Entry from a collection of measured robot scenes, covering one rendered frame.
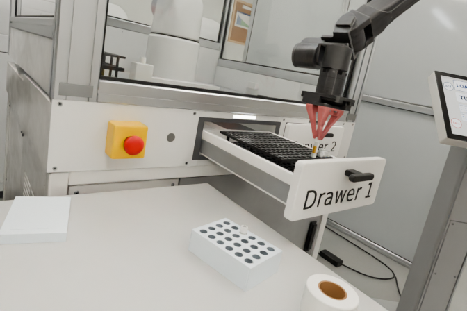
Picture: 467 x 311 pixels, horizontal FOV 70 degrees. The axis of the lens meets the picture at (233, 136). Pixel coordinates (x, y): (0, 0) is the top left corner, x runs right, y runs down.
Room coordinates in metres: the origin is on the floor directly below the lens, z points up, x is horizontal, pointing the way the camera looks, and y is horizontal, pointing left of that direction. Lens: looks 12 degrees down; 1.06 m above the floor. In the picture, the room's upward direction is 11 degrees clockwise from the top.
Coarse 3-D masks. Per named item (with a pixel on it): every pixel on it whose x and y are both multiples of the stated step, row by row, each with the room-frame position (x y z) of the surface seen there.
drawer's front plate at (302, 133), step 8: (288, 128) 0.99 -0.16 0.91; (296, 128) 1.01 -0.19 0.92; (304, 128) 1.04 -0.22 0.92; (336, 128) 1.15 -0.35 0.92; (288, 136) 0.99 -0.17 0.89; (296, 136) 1.02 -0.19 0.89; (304, 136) 1.04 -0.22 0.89; (312, 136) 1.07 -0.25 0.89; (336, 136) 1.15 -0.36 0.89; (304, 144) 1.05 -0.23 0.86; (312, 144) 1.07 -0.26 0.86; (328, 144) 1.13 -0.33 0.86; (336, 144) 1.16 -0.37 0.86; (336, 152) 1.17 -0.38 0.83
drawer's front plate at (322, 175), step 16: (304, 160) 0.56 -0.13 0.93; (320, 160) 0.59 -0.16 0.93; (336, 160) 0.61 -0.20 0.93; (352, 160) 0.64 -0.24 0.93; (368, 160) 0.68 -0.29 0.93; (384, 160) 0.72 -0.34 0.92; (304, 176) 0.55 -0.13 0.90; (320, 176) 0.58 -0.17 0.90; (336, 176) 0.61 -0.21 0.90; (304, 192) 0.56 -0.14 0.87; (320, 192) 0.59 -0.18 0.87; (352, 192) 0.66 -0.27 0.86; (288, 208) 0.55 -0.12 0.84; (320, 208) 0.60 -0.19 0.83; (336, 208) 0.63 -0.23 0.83
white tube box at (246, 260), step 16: (208, 224) 0.52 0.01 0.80; (224, 224) 0.53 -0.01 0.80; (192, 240) 0.49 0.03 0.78; (208, 240) 0.47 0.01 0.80; (224, 240) 0.48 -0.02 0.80; (240, 240) 0.49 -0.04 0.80; (256, 240) 0.50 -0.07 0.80; (208, 256) 0.46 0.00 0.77; (224, 256) 0.44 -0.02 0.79; (240, 256) 0.45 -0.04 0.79; (256, 256) 0.45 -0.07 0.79; (272, 256) 0.46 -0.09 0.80; (224, 272) 0.44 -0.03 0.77; (240, 272) 0.42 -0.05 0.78; (256, 272) 0.43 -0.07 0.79; (272, 272) 0.47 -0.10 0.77; (240, 288) 0.42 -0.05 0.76
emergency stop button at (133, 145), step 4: (132, 136) 0.63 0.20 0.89; (136, 136) 0.63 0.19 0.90; (128, 140) 0.62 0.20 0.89; (132, 140) 0.62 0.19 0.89; (136, 140) 0.63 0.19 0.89; (140, 140) 0.64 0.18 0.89; (124, 144) 0.62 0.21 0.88; (128, 144) 0.62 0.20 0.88; (132, 144) 0.62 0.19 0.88; (136, 144) 0.63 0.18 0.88; (140, 144) 0.63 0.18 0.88; (124, 148) 0.62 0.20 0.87; (128, 148) 0.62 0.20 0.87; (132, 148) 0.62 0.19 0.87; (136, 148) 0.63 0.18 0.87; (140, 148) 0.64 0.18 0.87; (128, 152) 0.62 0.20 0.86; (132, 152) 0.63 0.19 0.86; (136, 152) 0.63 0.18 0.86
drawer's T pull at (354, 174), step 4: (348, 172) 0.62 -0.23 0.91; (352, 172) 0.62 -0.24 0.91; (356, 172) 0.62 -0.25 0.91; (360, 172) 0.63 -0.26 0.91; (348, 176) 0.62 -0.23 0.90; (352, 176) 0.59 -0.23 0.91; (356, 176) 0.59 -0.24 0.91; (360, 176) 0.60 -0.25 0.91; (364, 176) 0.61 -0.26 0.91; (368, 176) 0.62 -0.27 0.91; (372, 176) 0.63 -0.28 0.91; (352, 180) 0.59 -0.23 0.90; (356, 180) 0.59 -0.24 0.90; (360, 180) 0.60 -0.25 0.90; (364, 180) 0.61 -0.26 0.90
